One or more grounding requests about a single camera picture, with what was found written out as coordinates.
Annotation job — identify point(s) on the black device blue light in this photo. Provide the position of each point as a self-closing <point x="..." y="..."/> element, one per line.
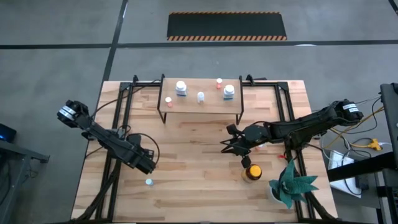
<point x="6" y="133"/>

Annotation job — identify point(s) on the small clear vial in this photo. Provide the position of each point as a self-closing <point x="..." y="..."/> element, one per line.
<point x="149" y="181"/>

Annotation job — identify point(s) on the black metal table frame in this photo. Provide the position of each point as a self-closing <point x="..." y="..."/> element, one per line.
<point x="282" y="85"/>

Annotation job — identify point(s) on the small red clip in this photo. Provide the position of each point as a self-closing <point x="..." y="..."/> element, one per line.
<point x="282" y="156"/>

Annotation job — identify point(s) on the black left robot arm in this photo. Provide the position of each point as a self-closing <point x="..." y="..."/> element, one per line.
<point x="102" y="137"/>

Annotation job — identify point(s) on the black equipment stand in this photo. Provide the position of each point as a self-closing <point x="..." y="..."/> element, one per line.
<point x="390" y="109"/>

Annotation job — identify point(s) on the green artificial plant white pot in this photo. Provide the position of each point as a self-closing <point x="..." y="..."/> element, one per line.
<point x="290" y="185"/>

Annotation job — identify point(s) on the white blue-label medicine bottle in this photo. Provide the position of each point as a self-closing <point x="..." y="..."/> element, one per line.
<point x="229" y="89"/>
<point x="180" y="84"/>

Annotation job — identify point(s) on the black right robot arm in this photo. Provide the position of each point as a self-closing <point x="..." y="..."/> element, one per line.
<point x="311" y="123"/>

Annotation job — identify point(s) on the white papers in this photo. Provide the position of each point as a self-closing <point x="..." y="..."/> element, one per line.
<point x="337" y="160"/>

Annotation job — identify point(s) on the pink vial white cap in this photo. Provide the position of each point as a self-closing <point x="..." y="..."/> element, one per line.
<point x="219" y="80"/>

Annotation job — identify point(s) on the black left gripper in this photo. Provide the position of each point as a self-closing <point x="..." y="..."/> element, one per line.
<point x="146" y="163"/>

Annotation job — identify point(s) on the amber bottle yellow cap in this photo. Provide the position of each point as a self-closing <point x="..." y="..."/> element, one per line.
<point x="255" y="171"/>

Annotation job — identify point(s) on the plain white plastic bottle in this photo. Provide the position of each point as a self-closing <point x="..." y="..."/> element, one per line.
<point x="200" y="95"/>

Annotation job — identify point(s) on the grey metal stand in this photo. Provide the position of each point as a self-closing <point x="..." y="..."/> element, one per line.
<point x="18" y="149"/>

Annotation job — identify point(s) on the black hazard-striped floor mat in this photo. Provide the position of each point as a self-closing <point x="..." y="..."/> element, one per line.
<point x="226" y="26"/>

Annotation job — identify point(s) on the wooden shelf black metal legs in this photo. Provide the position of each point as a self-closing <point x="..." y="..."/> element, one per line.
<point x="214" y="104"/>

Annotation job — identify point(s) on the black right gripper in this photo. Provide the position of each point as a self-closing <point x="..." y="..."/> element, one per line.
<point x="250" y="135"/>

